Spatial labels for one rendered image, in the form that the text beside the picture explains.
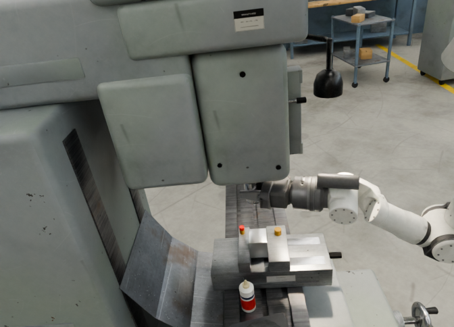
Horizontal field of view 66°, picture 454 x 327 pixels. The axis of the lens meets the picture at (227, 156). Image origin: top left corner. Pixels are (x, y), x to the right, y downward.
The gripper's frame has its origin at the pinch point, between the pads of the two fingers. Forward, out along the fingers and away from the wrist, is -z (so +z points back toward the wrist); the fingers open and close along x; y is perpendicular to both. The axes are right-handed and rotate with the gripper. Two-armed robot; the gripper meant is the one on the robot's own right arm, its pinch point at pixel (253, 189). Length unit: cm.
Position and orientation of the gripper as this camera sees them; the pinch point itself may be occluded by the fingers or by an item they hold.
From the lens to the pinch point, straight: 94.3
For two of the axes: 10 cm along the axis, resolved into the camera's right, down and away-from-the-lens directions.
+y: 1.3, 8.6, 4.9
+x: -3.0, 5.1, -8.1
